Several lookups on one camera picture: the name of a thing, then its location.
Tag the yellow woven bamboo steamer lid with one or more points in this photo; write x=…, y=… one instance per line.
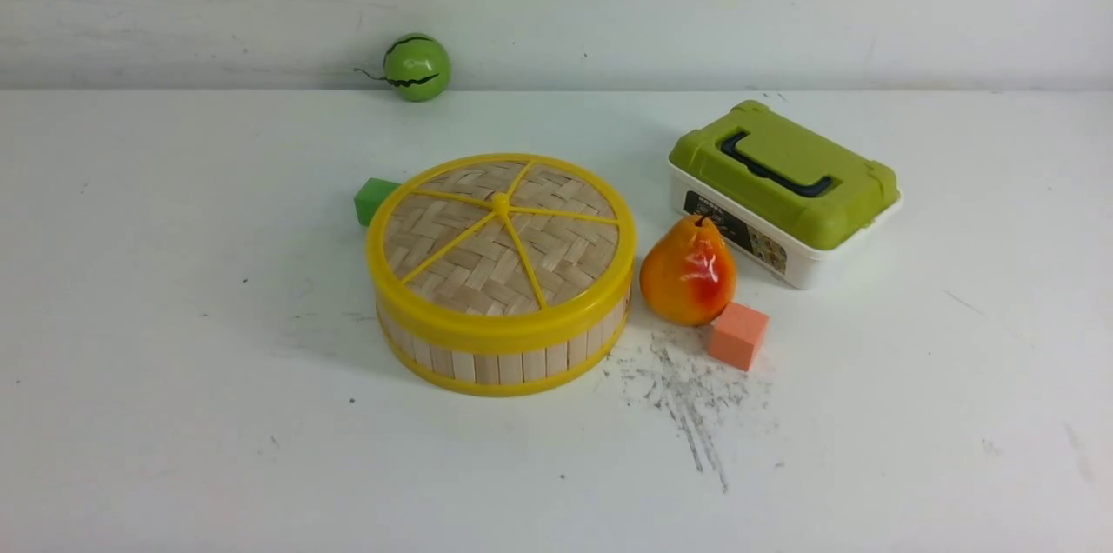
x=502, y=254

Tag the green toy watermelon ball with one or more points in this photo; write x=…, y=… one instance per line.
x=417, y=67

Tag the salmon pink cube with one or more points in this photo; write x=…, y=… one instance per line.
x=737, y=336

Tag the orange yellow toy pear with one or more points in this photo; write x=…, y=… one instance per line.
x=689, y=276

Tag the white box with green lid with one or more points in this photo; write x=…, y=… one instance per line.
x=797, y=203

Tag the bamboo steamer basket yellow rims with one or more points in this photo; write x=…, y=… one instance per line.
x=511, y=375

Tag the small green cube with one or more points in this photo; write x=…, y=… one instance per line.
x=370, y=197

